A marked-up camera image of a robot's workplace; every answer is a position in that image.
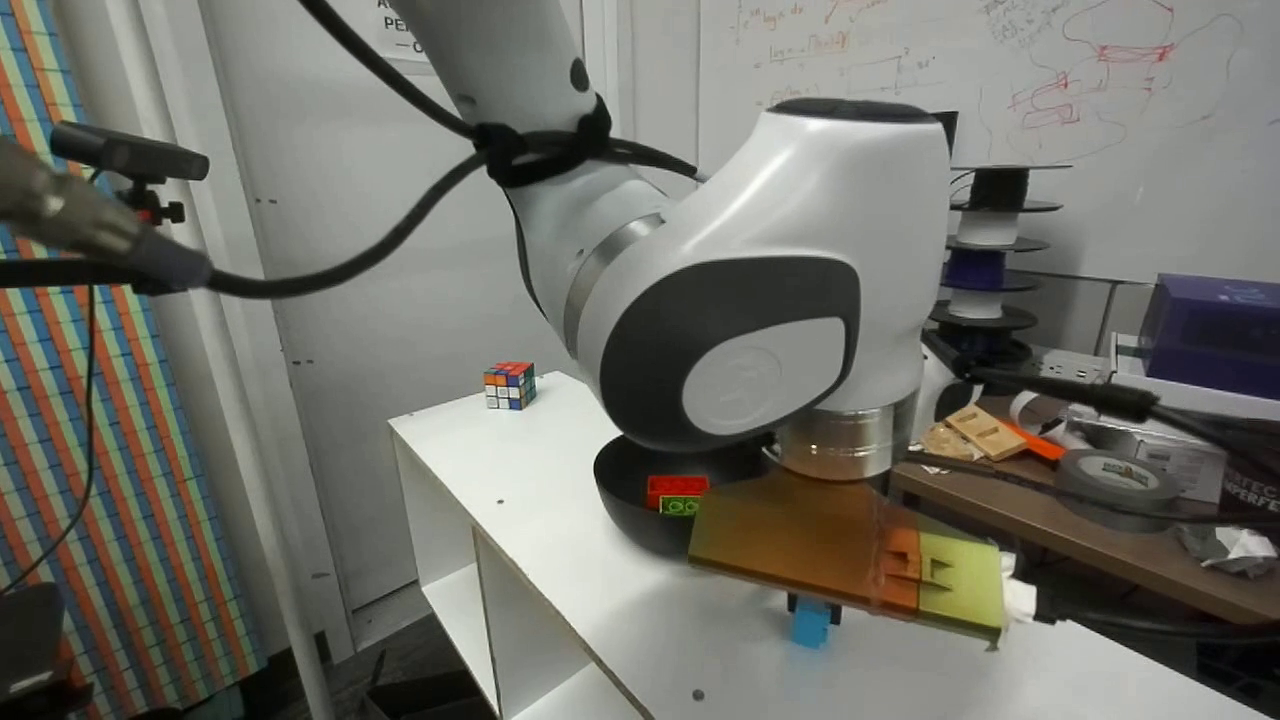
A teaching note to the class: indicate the blue LEGO block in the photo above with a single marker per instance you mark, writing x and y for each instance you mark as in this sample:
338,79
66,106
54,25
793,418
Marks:
809,630

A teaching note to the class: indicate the green LEGO block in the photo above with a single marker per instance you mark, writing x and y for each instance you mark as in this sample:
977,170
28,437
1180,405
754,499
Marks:
681,509

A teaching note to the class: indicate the red LEGO block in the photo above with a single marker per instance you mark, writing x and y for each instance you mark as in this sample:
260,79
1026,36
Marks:
675,490

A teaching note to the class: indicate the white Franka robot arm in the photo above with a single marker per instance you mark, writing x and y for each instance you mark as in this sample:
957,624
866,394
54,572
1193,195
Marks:
802,240

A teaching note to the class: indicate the black bowl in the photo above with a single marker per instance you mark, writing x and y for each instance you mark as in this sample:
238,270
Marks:
626,500

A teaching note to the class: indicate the orange patterned flat box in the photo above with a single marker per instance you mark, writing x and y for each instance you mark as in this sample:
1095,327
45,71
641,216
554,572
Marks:
980,435

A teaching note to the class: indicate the wooden desk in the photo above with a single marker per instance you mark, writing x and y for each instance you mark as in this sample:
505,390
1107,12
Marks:
1067,535

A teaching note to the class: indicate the orange utility knife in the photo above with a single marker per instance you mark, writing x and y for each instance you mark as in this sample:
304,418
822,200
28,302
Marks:
1041,445

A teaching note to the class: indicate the Rubik's cube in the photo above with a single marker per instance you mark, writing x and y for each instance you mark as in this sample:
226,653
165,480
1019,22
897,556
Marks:
510,384

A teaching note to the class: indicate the stack of filament spools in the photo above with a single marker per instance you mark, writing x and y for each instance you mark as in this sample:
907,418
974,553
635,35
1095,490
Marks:
985,272

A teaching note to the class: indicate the white shelf unit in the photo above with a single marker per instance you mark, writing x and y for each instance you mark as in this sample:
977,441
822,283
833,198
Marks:
424,535

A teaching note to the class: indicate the crumpled silver wrapper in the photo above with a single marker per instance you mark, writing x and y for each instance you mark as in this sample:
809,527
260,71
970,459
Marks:
1224,548

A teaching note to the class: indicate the dark blue box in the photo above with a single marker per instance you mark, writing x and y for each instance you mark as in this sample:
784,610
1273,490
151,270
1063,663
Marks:
1214,332

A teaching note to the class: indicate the colourful striped curtain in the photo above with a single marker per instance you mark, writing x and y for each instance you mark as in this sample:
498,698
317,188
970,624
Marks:
135,535

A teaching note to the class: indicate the amber camera mount plate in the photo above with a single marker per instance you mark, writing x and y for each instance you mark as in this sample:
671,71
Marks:
825,546

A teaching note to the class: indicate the grey duct tape roll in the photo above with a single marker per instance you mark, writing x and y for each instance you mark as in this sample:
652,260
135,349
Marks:
1083,480

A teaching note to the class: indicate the black camera on mount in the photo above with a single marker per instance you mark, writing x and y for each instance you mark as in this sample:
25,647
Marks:
135,153

